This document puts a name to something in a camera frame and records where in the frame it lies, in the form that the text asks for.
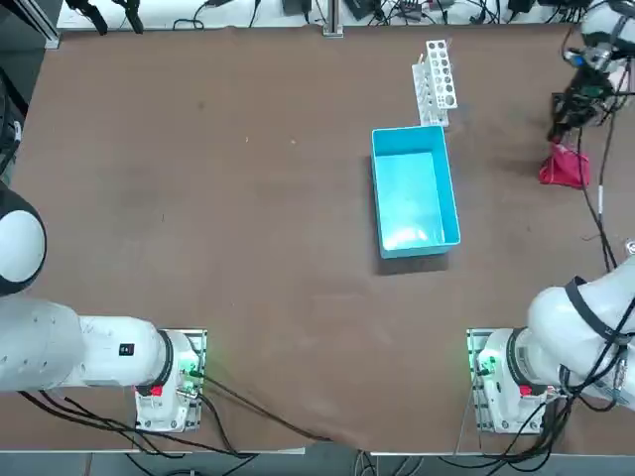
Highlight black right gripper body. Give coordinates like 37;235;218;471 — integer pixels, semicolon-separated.
565;66;619;108

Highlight red rag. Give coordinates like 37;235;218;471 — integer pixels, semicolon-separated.
539;141;591;188

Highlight teal plastic storage box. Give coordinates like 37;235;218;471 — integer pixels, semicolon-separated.
370;124;462;260

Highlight white test tube rack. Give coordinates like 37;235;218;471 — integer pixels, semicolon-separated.
411;39;460;129

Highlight grey aluminium rail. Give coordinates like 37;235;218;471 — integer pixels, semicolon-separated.
19;0;61;50

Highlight black wrist cable white tag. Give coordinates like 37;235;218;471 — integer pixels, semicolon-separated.
594;93;621;274

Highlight aluminium frame post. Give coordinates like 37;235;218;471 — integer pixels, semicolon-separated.
321;0;344;39

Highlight black base cable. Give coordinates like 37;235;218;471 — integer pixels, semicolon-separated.
200;374;371;452

